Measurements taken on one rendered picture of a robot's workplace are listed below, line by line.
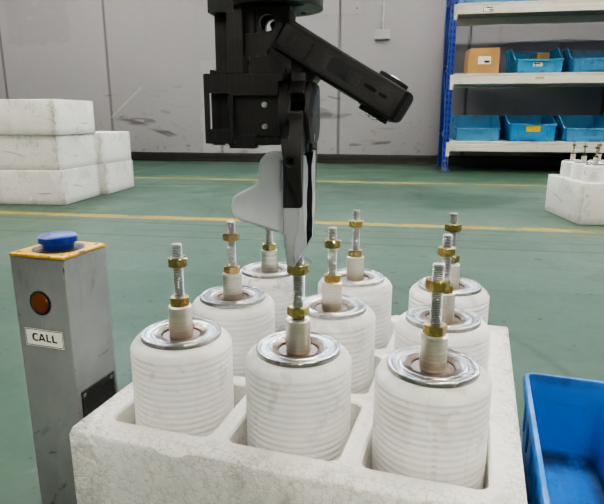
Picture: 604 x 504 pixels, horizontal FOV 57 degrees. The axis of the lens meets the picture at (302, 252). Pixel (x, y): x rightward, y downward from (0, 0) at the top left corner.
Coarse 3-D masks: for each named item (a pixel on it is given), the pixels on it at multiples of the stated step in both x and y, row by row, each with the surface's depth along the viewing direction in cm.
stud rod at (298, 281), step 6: (300, 258) 47; (300, 264) 48; (294, 276) 48; (300, 276) 48; (294, 282) 48; (300, 282) 48; (294, 288) 48; (300, 288) 48; (294, 294) 48; (300, 294) 48; (294, 300) 48; (300, 300) 48; (294, 306) 48; (300, 306) 48; (294, 318) 49; (300, 318) 49
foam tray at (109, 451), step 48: (240, 384) 59; (96, 432) 50; (144, 432) 50; (240, 432) 51; (96, 480) 50; (144, 480) 49; (192, 480) 47; (240, 480) 45; (288, 480) 44; (336, 480) 43; (384, 480) 43
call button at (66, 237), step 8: (48, 232) 61; (56, 232) 61; (64, 232) 61; (72, 232) 61; (40, 240) 59; (48, 240) 59; (56, 240) 59; (64, 240) 59; (72, 240) 60; (48, 248) 59; (56, 248) 59; (64, 248) 60
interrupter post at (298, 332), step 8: (288, 320) 49; (296, 320) 48; (304, 320) 48; (288, 328) 49; (296, 328) 48; (304, 328) 48; (288, 336) 49; (296, 336) 48; (304, 336) 48; (288, 344) 49; (296, 344) 48; (304, 344) 49; (288, 352) 49; (296, 352) 49; (304, 352) 49
